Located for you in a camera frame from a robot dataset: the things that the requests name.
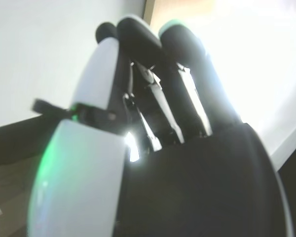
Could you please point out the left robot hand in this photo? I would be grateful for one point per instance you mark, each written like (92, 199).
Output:
(187, 187)

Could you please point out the white cabinet door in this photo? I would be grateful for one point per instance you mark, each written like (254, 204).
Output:
(261, 74)

